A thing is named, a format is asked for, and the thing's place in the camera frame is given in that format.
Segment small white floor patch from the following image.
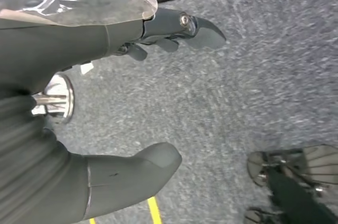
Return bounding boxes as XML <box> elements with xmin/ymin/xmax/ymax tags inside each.
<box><xmin>80</xmin><ymin>61</ymin><xmax>95</xmax><ymax>76</ymax></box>

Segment chrome stanchion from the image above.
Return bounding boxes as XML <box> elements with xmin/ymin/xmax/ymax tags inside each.
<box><xmin>31</xmin><ymin>72</ymin><xmax>75</xmax><ymax>124</ymax></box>

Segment yellow floor tape square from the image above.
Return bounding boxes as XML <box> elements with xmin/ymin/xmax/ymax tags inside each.
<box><xmin>89</xmin><ymin>196</ymin><xmax>164</xmax><ymax>224</ymax></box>

